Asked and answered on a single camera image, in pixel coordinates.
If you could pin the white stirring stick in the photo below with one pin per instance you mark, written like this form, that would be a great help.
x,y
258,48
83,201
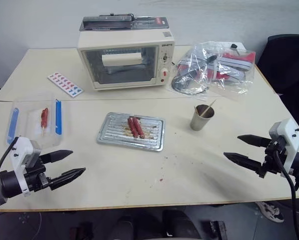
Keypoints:
x,y
209,107

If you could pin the clear plastic bag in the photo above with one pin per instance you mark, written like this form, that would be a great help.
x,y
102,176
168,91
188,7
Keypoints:
x,y
229,85

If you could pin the small dark rounded shape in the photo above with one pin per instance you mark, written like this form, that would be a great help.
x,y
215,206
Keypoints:
x,y
125,228

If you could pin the metal cup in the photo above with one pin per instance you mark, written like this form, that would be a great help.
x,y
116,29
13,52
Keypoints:
x,y
199,123

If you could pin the black office chair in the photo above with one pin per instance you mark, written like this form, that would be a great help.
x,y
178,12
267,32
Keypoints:
x,y
284,65

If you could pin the black box with red label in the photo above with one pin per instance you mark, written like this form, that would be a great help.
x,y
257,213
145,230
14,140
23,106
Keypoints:
x,y
149,22

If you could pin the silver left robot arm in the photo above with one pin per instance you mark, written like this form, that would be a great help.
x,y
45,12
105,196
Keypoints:
x,y
10,182

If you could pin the black boxy floor object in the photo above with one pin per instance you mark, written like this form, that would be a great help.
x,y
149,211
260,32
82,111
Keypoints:
x,y
217,230

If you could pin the red and white bagged item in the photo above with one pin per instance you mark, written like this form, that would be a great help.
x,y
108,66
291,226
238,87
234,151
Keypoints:
x,y
233,62

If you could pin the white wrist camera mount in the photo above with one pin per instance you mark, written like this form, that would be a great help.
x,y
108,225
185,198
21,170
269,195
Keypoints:
x,y
21,147
289,130

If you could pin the black flat box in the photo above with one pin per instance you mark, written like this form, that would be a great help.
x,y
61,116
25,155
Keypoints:
x,y
107,23

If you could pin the white card with coloured hearts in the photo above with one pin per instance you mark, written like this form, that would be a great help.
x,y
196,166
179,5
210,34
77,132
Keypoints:
x,y
64,83

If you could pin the cream toaster oven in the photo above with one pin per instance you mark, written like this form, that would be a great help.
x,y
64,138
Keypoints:
x,y
124,40

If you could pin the red skewered sausage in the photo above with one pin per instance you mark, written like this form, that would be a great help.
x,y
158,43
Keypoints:
x,y
44,117

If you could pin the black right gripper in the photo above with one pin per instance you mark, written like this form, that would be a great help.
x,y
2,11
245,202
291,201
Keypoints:
x,y
274,160

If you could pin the clear plastic container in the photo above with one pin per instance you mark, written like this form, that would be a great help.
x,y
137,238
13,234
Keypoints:
x,y
32,100

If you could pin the silver metal baking tray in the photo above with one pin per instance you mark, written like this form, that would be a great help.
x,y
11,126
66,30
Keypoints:
x,y
114,135

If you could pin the large dark rounded shape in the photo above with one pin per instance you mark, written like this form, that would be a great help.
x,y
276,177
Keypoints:
x,y
182,225

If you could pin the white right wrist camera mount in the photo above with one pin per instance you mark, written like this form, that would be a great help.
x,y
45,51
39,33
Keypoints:
x,y
289,130

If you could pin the white shoe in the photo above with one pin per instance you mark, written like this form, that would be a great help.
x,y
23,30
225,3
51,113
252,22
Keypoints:
x,y
270,211

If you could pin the blue container clip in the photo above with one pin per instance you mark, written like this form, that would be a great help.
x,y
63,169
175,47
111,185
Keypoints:
x,y
58,117
12,122

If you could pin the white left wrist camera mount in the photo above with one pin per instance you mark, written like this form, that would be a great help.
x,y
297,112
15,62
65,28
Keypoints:
x,y
21,147

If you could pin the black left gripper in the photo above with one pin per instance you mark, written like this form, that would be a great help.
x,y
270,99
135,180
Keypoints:
x,y
34,176

